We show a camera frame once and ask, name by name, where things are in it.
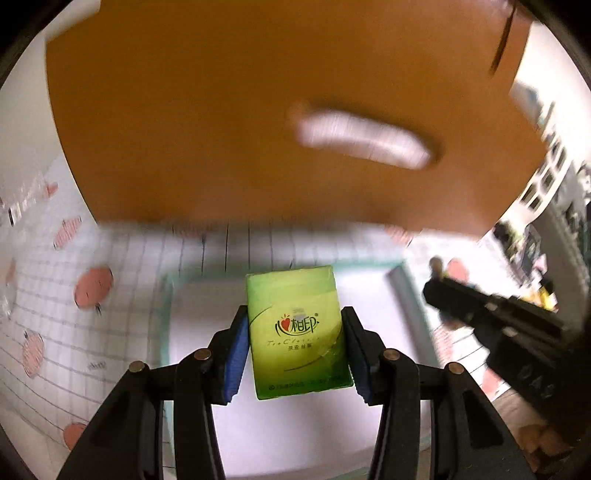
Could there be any green tissue pack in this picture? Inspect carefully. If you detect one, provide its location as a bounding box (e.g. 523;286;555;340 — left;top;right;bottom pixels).
246;266;353;400

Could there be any person's right hand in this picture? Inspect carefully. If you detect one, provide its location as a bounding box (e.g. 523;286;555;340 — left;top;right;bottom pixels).
517;424;572;472

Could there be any fruit print grid mat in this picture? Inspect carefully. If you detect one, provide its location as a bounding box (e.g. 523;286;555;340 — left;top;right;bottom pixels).
1;158;510;479

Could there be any white lattice shelf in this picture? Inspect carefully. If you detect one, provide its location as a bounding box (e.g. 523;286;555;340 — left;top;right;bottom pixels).
516;102;590;223

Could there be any wooden nightstand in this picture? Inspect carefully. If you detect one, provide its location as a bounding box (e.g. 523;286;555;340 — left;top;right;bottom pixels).
46;1;546;236

